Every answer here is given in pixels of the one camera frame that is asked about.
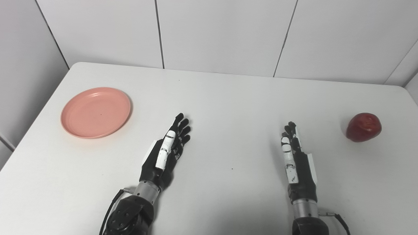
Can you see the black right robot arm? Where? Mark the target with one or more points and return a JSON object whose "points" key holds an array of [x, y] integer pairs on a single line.
{"points": [[308, 225]]}

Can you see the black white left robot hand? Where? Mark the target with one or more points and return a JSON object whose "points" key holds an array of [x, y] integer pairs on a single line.
{"points": [[153, 164]]}

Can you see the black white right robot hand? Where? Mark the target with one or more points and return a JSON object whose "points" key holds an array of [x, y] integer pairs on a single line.
{"points": [[305, 178]]}

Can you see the pink round plate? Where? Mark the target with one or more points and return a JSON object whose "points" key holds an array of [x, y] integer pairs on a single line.
{"points": [[96, 112]]}

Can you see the red apple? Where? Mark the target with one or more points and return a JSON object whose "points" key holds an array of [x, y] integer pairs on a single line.
{"points": [[363, 128]]}

